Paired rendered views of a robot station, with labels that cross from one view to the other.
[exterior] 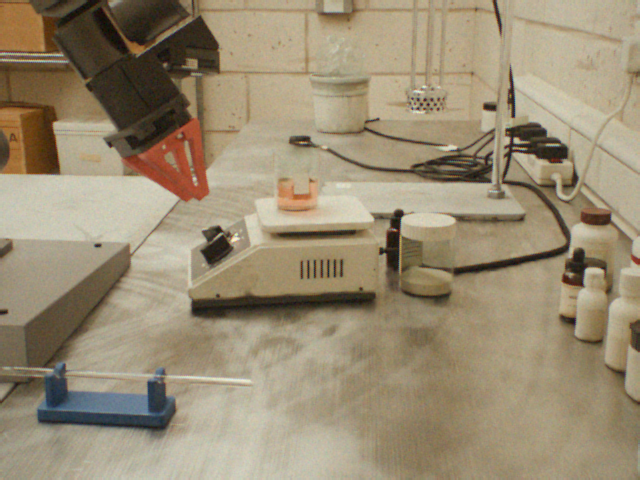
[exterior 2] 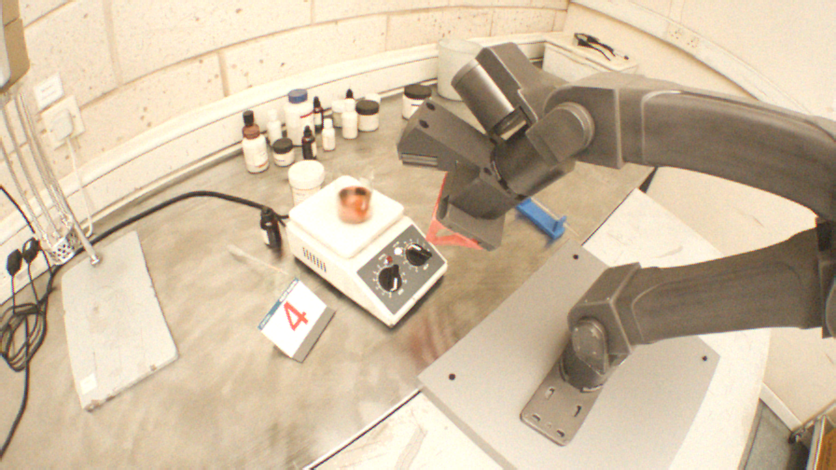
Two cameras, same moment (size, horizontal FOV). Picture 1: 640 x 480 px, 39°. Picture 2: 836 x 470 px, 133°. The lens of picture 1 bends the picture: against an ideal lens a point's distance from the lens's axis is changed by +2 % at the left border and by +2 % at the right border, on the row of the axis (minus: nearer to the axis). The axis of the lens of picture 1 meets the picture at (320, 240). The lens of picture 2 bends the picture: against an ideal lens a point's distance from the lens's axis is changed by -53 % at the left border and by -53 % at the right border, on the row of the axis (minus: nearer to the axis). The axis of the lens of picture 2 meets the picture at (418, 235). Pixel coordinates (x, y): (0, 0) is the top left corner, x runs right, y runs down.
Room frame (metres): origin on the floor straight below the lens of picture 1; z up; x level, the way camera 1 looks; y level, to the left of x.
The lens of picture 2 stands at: (1.17, 0.33, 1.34)
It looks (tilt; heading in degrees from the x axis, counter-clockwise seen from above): 45 degrees down; 220
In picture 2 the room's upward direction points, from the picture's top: 7 degrees clockwise
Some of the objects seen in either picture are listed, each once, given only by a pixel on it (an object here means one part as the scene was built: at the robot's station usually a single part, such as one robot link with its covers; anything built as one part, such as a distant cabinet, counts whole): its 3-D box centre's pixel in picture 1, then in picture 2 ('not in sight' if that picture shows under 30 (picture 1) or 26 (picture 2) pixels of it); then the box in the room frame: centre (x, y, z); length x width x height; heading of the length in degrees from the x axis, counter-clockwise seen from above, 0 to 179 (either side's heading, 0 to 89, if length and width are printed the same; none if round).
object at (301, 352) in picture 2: not in sight; (297, 319); (1.07, 0.07, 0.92); 0.09 x 0.06 x 0.04; 22
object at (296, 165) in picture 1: (294, 176); (353, 196); (0.94, 0.03, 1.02); 0.06 x 0.05 x 0.08; 43
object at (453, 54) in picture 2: not in sight; (455, 67); (0.34, -0.29, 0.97); 0.18 x 0.13 x 0.15; 80
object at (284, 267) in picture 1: (289, 252); (360, 243); (0.93, 0.03, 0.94); 0.22 x 0.13 x 0.08; 98
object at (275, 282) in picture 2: not in sight; (283, 279); (1.05, -0.01, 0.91); 0.06 x 0.06 x 0.02
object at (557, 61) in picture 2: not in sight; (592, 63); (-0.31, -0.12, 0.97); 0.37 x 0.31 x 0.14; 179
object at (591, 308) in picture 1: (591, 304); (327, 134); (0.79, -0.25, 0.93); 0.03 x 0.03 x 0.07
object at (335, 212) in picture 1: (312, 213); (345, 212); (0.94, 0.01, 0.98); 0.12 x 0.12 x 0.01; 8
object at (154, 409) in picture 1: (106, 392); (541, 212); (0.63, 0.17, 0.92); 0.10 x 0.03 x 0.04; 82
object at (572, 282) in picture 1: (576, 283); (308, 141); (0.84, -0.25, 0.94); 0.03 x 0.03 x 0.07
